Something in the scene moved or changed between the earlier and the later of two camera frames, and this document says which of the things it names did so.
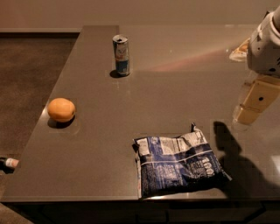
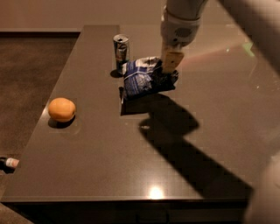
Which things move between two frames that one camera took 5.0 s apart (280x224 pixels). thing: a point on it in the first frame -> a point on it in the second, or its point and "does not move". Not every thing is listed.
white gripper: x=263 y=52 -> x=177 y=31
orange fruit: x=61 y=109 does not move
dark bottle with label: x=8 y=164 does not move
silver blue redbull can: x=122 y=54 does not move
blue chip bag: x=177 y=164 -> x=144 y=76
